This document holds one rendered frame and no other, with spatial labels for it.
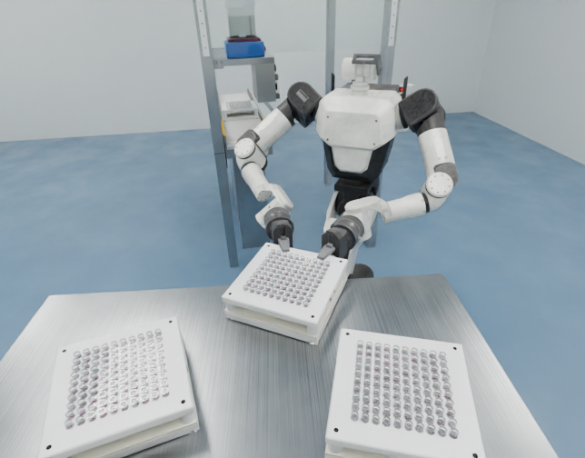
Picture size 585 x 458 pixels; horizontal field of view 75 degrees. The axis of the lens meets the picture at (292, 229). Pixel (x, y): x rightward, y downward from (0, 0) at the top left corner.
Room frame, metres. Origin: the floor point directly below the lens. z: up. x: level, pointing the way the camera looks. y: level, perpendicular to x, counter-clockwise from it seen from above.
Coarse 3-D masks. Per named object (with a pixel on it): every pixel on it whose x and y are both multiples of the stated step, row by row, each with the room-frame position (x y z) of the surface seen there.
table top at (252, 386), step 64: (64, 320) 0.72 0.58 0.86; (128, 320) 0.71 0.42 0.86; (192, 320) 0.70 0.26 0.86; (384, 320) 0.68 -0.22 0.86; (448, 320) 0.67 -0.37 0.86; (0, 384) 0.53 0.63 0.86; (192, 384) 0.52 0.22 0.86; (256, 384) 0.51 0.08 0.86; (320, 384) 0.51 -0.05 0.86; (512, 384) 0.49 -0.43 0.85; (0, 448) 0.40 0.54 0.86; (192, 448) 0.38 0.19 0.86; (256, 448) 0.38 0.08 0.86; (320, 448) 0.38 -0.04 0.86; (512, 448) 0.36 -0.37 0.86
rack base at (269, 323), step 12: (336, 288) 0.77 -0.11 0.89; (336, 300) 0.74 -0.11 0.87; (228, 312) 0.70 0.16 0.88; (240, 312) 0.70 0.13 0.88; (252, 312) 0.70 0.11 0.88; (252, 324) 0.68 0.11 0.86; (264, 324) 0.66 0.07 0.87; (276, 324) 0.65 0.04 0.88; (288, 324) 0.65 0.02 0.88; (300, 324) 0.65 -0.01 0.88; (324, 324) 0.65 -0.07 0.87; (300, 336) 0.62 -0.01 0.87; (312, 336) 0.61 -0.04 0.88
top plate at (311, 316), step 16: (256, 256) 0.86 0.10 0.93; (304, 272) 0.78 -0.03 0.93; (320, 272) 0.78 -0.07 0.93; (336, 272) 0.78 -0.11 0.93; (240, 288) 0.73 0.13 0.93; (320, 288) 0.72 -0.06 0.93; (240, 304) 0.68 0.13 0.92; (256, 304) 0.67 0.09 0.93; (272, 304) 0.67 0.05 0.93; (288, 304) 0.67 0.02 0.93; (320, 304) 0.66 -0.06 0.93; (288, 320) 0.63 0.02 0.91; (304, 320) 0.62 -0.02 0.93; (320, 320) 0.62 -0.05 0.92
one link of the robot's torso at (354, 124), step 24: (336, 96) 1.33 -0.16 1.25; (360, 96) 1.31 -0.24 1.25; (384, 96) 1.30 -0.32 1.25; (336, 120) 1.28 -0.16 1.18; (360, 120) 1.25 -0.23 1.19; (384, 120) 1.23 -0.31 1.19; (336, 144) 1.28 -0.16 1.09; (360, 144) 1.25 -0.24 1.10; (384, 144) 1.26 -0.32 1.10; (336, 168) 1.30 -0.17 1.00; (360, 168) 1.26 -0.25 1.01
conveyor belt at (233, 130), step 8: (224, 96) 3.38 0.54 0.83; (232, 96) 3.37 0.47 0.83; (240, 96) 3.36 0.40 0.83; (248, 96) 3.35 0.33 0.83; (240, 120) 2.62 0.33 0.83; (248, 120) 2.61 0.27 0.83; (256, 120) 2.61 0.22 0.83; (224, 128) 2.44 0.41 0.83; (232, 128) 2.43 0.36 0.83; (240, 128) 2.43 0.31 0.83; (248, 128) 2.42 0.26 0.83; (232, 136) 2.26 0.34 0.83; (240, 136) 2.26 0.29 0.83; (232, 144) 2.17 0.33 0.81
